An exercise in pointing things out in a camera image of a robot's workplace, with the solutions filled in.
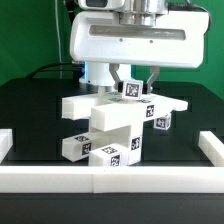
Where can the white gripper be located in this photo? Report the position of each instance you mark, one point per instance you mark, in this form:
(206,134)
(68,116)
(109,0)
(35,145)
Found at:
(177,40)

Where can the white tagged cube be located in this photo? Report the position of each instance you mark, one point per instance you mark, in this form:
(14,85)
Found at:
(132,89)

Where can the white chair back frame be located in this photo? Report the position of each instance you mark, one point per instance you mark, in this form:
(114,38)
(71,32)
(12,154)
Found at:
(109,111)

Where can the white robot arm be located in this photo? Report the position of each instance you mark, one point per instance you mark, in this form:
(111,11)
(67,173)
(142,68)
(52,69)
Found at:
(134,13)

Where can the white block left edge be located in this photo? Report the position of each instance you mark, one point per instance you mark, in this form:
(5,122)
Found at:
(6,142)

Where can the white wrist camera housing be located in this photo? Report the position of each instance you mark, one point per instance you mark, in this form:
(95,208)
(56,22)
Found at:
(101,4)

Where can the white obstacle wall bar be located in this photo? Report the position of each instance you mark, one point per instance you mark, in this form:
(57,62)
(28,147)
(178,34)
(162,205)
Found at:
(212,147)

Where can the white front rail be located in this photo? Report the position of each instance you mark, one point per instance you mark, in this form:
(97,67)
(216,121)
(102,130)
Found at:
(83,179)

